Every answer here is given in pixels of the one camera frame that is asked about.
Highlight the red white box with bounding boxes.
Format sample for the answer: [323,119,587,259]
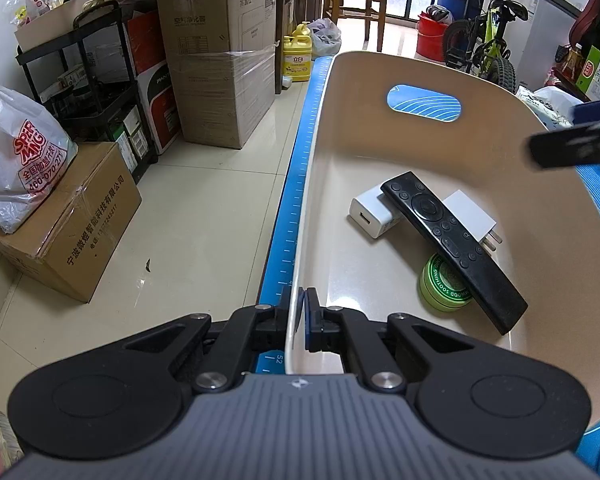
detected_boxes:
[127,10,182,155]

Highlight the low brown cardboard box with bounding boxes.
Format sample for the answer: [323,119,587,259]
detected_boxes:
[0,141,143,304]

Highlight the white red-print plastic bag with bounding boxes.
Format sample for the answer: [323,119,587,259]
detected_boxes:
[0,77,78,235]

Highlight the red bucket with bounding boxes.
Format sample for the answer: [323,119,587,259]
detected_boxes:
[416,5,454,63]

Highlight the white tissue box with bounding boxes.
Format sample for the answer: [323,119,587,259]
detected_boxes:
[515,85,581,129]

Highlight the cardboard tray box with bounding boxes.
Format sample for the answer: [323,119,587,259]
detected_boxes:
[14,0,121,53]

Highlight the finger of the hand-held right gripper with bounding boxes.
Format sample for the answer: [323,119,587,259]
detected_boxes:
[527,119,600,170]
[571,99,600,126]

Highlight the white cube charger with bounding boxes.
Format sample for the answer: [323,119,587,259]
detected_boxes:
[350,185,403,239]

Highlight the black slim remote control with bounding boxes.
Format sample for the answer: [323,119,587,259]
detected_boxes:
[381,171,529,336]

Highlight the beige plastic basket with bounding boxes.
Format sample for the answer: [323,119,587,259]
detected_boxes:
[284,50,600,431]

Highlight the amber bottle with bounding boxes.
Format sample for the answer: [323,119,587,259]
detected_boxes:
[562,42,584,79]

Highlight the green round tin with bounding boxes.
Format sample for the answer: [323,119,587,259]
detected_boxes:
[419,252,477,314]

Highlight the white-labelled cardboard box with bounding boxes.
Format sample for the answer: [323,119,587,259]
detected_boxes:
[155,0,279,58]

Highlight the film-wrapped cardboard box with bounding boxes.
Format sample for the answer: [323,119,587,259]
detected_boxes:
[167,42,277,150]

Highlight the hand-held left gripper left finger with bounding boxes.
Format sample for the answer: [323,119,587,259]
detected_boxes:
[122,285,293,393]

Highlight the grey plastic bag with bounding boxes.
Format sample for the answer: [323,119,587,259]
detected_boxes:
[307,17,342,58]

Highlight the green black bicycle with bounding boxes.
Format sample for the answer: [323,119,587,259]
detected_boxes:
[442,0,531,93]

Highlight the white chest freezer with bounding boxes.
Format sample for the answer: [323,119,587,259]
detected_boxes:
[500,0,583,91]

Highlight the yellow detergent bottle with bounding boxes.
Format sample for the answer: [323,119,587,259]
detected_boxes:
[282,21,314,83]

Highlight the black utility cart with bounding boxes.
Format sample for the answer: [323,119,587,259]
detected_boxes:
[15,0,159,184]

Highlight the white plug adapter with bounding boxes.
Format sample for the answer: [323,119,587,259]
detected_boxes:
[442,190,504,257]

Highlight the blue silicone mat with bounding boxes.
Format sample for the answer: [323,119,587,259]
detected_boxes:
[255,57,600,480]

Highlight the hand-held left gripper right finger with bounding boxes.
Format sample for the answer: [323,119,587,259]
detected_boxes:
[299,287,481,392]

